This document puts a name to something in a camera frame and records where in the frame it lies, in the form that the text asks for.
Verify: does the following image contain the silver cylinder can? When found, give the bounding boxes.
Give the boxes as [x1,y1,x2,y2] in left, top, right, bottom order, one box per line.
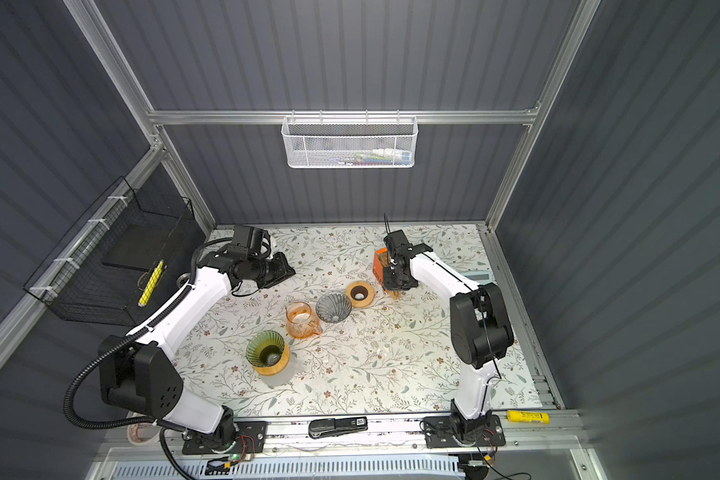
[176,272,192,289]

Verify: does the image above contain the black wire basket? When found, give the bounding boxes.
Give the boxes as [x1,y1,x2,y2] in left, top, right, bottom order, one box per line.
[24,177,204,326]

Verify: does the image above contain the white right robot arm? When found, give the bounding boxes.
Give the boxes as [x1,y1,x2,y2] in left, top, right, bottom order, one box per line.
[382,230,515,444]

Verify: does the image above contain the yellow marker pen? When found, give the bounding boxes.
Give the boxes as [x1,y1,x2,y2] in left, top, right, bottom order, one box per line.
[137,260,165,308]

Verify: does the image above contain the light blue calculator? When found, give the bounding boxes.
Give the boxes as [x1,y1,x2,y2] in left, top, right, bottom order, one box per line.
[463,270,495,285]

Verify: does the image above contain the white wire basket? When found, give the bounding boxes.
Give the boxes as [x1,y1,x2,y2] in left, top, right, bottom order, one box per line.
[281,116,419,169]

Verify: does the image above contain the green glass dripper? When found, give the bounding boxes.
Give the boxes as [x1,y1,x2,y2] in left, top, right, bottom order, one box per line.
[246,330,285,368]

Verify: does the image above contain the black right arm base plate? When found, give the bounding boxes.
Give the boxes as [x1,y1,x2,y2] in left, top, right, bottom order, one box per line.
[419,415,506,449]

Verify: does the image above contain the yellow tube on rail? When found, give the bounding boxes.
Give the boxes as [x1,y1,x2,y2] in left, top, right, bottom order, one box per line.
[506,410,551,424]

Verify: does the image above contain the orange glass pitcher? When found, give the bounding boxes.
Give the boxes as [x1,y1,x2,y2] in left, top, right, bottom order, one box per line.
[286,302,323,339]

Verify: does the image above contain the black stapler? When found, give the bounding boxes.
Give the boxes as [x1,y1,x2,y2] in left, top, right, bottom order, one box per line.
[308,416,368,439]

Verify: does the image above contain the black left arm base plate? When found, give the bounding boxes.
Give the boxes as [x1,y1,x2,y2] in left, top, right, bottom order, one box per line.
[181,421,268,455]

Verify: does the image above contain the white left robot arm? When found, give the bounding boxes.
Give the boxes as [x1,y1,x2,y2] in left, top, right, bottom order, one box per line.
[98,225,295,446]

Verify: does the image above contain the grey glass dripper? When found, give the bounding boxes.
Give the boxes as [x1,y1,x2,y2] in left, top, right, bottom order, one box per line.
[316,292,353,324]

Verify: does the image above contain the pens in white basket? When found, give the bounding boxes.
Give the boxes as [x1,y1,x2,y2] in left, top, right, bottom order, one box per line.
[326,148,414,167]

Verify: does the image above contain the orange coffee filter box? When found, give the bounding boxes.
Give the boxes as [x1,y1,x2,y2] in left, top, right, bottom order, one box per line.
[373,248,401,299]

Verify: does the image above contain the black corrugated cable conduit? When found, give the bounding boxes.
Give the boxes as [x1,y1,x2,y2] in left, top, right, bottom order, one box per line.
[62,237,235,480]

